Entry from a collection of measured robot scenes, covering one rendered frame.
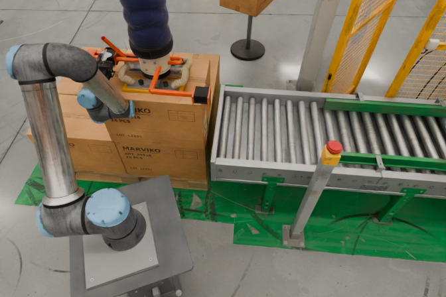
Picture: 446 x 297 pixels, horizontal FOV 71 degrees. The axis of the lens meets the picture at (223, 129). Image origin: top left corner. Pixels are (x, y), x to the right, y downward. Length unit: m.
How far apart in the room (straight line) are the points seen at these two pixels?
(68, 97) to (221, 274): 1.65
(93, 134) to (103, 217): 1.05
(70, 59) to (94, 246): 0.81
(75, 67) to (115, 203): 0.52
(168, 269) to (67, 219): 0.46
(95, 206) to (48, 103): 0.41
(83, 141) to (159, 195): 0.83
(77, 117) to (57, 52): 1.24
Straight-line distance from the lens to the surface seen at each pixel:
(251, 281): 2.23
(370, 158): 2.08
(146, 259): 1.46
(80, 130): 2.29
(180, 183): 2.49
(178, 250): 1.49
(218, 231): 2.32
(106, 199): 1.30
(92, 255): 1.54
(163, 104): 1.75
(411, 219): 2.74
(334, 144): 1.49
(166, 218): 1.55
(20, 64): 1.24
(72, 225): 1.36
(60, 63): 1.19
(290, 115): 2.24
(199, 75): 1.87
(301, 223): 2.10
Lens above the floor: 2.14
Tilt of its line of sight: 50 degrees down
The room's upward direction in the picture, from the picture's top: 1 degrees clockwise
